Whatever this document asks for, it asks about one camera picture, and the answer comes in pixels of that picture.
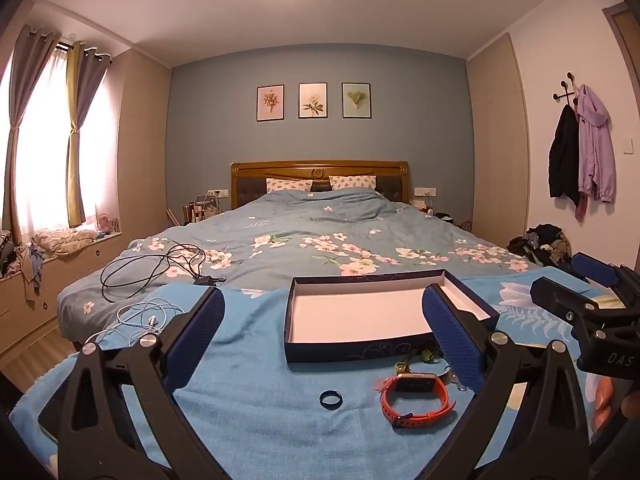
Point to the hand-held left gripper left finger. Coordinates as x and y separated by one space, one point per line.
212 320

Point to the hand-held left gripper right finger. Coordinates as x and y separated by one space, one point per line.
450 330

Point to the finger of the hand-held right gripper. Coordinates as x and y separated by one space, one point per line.
560 297
595 270

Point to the green jade pendant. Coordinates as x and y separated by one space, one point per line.
427 356

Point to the dark blue cardboard box tray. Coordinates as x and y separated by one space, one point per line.
350 310

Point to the person's right hand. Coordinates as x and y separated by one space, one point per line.
605 400

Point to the pile of dark clothes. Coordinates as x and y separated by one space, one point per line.
542 245

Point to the group of cosmetic bottles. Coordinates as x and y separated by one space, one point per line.
200 210

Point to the black jacket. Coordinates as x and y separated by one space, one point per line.
562 160

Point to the purple jacket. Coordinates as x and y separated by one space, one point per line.
595 150

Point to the beige window seat cabinet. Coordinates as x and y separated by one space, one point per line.
75 280

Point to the small pink desk fan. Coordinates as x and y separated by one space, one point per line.
103 222

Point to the beige wardrobe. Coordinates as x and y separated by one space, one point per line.
497 160
145 160

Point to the wooden bed headboard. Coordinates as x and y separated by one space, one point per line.
250 175

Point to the blue floral duvet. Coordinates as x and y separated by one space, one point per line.
325 220

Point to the beige crumpled cloth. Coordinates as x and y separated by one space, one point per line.
65 241

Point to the colourful clothes heap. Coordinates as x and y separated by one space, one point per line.
20 260

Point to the olive curtain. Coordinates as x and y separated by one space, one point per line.
75 160

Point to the wooden door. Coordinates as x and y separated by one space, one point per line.
627 50

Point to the pink framed flower picture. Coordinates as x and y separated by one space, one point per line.
270 103

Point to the white framed flower picture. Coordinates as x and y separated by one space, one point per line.
313 101

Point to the short grey curtain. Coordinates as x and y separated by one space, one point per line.
95 90

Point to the long grey curtain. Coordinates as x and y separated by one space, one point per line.
27 85

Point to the white wall socket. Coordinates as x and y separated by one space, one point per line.
425 191
218 193

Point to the black wall coat rack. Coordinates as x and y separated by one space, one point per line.
567 87

